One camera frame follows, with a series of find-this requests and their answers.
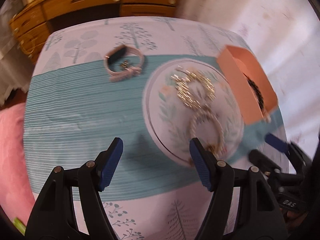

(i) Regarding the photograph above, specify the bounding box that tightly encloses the gold chain bracelet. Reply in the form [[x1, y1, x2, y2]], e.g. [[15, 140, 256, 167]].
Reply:
[[171, 65, 217, 110]]

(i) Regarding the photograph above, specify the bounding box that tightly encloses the pink quilt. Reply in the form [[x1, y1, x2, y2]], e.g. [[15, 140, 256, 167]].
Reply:
[[1, 103, 35, 224]]

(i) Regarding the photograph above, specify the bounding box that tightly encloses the white lace furniture cover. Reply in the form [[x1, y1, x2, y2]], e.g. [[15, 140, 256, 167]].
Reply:
[[1, 0, 33, 105]]

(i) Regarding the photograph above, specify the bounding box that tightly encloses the white floral curtain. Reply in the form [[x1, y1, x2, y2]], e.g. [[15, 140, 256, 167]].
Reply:
[[178, 0, 319, 155]]

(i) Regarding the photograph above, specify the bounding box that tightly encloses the green snack packet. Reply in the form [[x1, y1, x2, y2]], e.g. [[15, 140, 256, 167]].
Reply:
[[12, 217, 26, 236]]

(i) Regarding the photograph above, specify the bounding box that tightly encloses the white pearl bracelet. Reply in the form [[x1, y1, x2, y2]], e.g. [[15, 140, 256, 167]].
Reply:
[[189, 107, 226, 158]]

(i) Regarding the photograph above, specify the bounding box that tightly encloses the black bead bracelet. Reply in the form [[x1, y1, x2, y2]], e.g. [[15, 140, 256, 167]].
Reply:
[[243, 73, 266, 114]]

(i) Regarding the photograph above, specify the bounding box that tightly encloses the pink smart watch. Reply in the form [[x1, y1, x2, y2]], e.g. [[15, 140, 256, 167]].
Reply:
[[104, 44, 145, 82]]

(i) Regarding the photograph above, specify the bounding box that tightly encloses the pink box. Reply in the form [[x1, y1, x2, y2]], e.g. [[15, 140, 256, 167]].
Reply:
[[217, 45, 278, 125]]

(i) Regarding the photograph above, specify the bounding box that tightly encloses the wooden desk with drawers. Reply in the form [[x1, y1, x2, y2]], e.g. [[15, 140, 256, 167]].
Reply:
[[9, 0, 180, 63]]

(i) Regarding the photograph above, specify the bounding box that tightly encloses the tree print tablecloth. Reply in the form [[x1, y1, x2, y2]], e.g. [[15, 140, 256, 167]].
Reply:
[[23, 17, 289, 239]]

